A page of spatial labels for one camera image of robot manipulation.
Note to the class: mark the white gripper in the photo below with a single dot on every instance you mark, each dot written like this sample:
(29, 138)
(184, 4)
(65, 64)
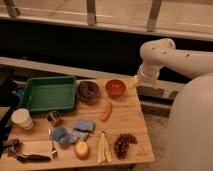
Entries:
(145, 72)

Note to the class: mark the dark eraser block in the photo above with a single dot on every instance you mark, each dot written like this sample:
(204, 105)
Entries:
(85, 89)

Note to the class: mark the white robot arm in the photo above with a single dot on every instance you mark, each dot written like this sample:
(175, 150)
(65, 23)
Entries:
(190, 127)

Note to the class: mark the small metal cup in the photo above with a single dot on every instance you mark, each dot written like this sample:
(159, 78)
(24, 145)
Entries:
(53, 117)

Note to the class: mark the blue plastic cup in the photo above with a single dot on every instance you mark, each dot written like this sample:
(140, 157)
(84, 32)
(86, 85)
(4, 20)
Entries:
(60, 135)

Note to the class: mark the white paper cup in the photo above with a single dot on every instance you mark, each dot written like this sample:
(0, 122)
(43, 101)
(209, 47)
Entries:
(22, 118)

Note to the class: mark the orange bowl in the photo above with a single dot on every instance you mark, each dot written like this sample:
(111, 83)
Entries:
(115, 88)

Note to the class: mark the orange carrot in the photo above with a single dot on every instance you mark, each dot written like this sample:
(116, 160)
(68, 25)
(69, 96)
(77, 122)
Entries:
(107, 112)

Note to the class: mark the purple bowl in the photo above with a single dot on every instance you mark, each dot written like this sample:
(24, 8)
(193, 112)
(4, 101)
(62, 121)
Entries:
(93, 88)

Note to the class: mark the blue sponge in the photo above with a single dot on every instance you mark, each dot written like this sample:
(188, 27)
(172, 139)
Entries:
(84, 125)

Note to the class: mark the bunch of dark grapes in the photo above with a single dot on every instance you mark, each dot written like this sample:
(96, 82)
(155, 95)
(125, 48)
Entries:
(122, 143)

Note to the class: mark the yellow banana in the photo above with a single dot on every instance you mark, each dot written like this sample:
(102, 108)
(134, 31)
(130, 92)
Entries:
(104, 152)

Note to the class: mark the blue cloth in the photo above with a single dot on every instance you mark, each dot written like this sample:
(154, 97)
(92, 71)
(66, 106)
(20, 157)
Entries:
(75, 136)

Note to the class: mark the green plastic tray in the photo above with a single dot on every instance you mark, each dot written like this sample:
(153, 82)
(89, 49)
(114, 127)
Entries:
(46, 94)

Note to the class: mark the black handled tool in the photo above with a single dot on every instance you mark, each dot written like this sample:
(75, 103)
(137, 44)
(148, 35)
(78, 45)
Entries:
(32, 158)

